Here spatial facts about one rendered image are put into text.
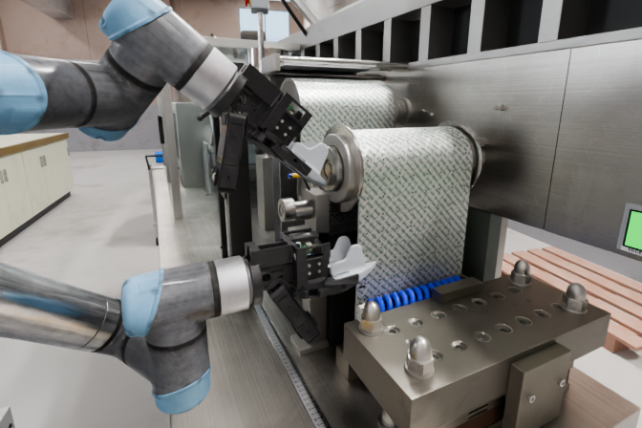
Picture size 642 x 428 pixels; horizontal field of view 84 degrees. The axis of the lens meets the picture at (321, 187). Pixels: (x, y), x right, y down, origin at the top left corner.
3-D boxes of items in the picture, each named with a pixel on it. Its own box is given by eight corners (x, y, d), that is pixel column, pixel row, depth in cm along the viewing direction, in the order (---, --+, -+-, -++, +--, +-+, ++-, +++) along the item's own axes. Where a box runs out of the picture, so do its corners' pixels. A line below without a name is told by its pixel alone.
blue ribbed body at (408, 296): (360, 314, 60) (361, 295, 59) (456, 287, 69) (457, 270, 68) (372, 326, 57) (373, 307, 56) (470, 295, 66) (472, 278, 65)
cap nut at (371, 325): (353, 325, 54) (354, 298, 52) (374, 318, 55) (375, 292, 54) (367, 339, 50) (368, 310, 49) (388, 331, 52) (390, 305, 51)
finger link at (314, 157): (351, 163, 56) (308, 127, 52) (329, 194, 55) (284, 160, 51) (342, 161, 59) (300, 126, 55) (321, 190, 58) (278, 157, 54)
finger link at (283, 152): (315, 169, 52) (269, 133, 48) (310, 178, 52) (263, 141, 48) (305, 165, 56) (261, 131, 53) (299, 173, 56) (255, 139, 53)
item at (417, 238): (354, 305, 60) (358, 199, 55) (459, 276, 70) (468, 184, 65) (356, 306, 59) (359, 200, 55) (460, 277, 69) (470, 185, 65)
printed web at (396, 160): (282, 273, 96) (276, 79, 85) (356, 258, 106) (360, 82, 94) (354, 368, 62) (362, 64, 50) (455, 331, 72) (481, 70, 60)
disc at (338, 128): (321, 203, 67) (318, 124, 65) (323, 203, 67) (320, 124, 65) (362, 220, 54) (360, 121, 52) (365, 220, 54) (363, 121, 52)
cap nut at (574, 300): (555, 305, 59) (559, 280, 58) (568, 299, 60) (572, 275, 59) (578, 316, 56) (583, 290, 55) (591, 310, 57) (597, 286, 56)
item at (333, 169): (338, 148, 55) (337, 196, 56) (350, 148, 55) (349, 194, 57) (317, 144, 61) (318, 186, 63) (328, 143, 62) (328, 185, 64)
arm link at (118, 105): (22, 103, 42) (67, 32, 39) (97, 103, 53) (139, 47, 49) (68, 153, 42) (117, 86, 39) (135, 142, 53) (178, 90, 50)
